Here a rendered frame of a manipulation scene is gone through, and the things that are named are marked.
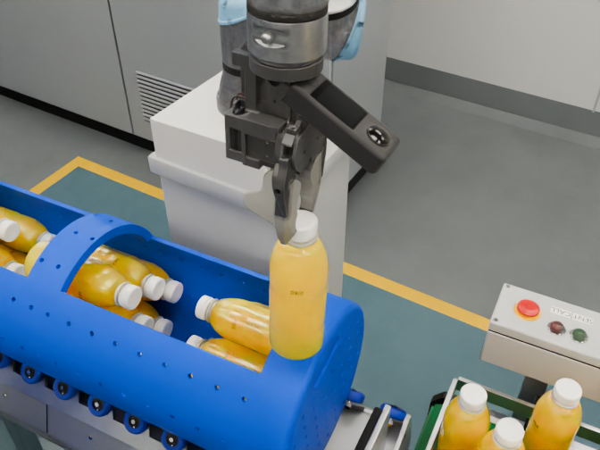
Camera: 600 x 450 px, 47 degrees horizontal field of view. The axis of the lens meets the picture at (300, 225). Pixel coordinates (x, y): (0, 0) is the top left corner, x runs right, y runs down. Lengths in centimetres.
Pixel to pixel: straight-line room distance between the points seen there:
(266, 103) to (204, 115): 68
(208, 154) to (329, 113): 69
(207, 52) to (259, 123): 222
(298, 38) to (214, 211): 82
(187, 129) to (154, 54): 179
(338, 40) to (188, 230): 53
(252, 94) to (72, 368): 58
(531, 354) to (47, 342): 76
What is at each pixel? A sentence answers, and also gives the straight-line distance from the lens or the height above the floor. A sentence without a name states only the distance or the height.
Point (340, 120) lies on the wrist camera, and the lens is 64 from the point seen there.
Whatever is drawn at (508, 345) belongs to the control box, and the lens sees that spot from 119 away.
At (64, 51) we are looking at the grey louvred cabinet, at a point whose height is 45.
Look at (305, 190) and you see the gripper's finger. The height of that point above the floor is 148.
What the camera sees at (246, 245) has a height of 100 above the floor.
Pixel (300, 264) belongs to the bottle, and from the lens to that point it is 76.
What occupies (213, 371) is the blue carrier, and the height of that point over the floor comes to 119.
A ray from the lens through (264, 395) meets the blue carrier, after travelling 93.
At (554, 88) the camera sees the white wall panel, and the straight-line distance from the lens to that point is 374.
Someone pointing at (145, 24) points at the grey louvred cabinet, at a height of 71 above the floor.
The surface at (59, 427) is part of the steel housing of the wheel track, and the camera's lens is 135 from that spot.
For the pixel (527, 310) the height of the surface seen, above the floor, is 111.
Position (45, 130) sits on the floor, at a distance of 381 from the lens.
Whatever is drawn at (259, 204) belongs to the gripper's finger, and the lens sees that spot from 73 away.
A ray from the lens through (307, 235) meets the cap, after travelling 75.
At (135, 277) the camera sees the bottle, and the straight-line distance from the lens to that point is 117.
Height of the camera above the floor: 195
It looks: 41 degrees down
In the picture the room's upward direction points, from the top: straight up
